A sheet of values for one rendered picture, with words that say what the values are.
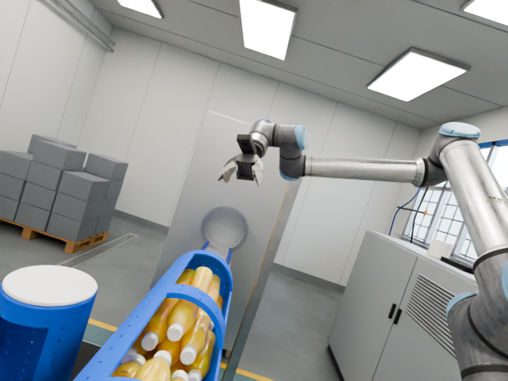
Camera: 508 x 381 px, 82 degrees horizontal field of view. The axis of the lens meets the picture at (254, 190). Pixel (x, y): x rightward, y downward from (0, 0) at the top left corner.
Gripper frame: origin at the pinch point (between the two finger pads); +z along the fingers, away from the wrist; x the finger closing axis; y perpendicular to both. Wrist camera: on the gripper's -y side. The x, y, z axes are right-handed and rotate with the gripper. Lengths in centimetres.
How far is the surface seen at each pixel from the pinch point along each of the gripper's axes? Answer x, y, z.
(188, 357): 3, 24, 44
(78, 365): 105, 139, 32
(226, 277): 10, 56, 1
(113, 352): 10, 1, 52
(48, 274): 66, 32, 28
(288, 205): -9, 67, -59
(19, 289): 63, 23, 37
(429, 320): -105, 133, -41
